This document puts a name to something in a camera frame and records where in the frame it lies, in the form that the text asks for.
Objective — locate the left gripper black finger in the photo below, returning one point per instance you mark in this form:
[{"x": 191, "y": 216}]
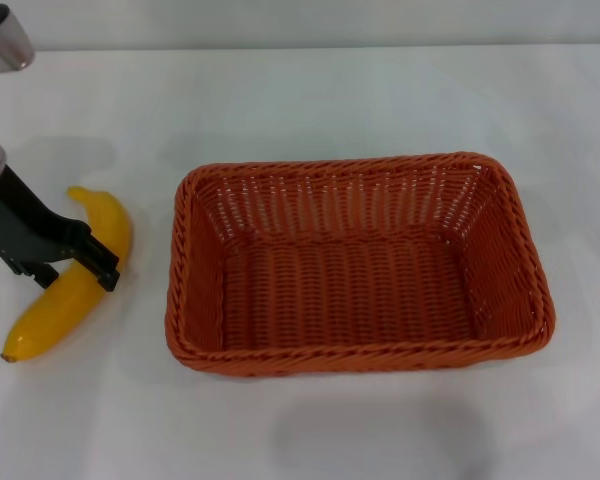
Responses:
[
  {"x": 102, "y": 262},
  {"x": 39, "y": 275}
]

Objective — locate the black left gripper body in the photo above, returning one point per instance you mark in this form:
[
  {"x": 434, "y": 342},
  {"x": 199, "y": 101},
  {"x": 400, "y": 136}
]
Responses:
[{"x": 25, "y": 220}]

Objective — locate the yellow banana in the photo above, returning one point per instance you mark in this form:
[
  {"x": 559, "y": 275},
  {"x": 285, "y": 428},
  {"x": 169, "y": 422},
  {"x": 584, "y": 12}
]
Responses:
[{"x": 35, "y": 325}]

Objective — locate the orange woven plastic basket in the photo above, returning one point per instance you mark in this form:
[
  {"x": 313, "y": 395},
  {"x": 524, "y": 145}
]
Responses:
[{"x": 350, "y": 290}]

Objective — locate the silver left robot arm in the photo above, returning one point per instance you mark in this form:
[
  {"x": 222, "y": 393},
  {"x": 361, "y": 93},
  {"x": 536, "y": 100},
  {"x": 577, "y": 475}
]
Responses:
[{"x": 2, "y": 40}]

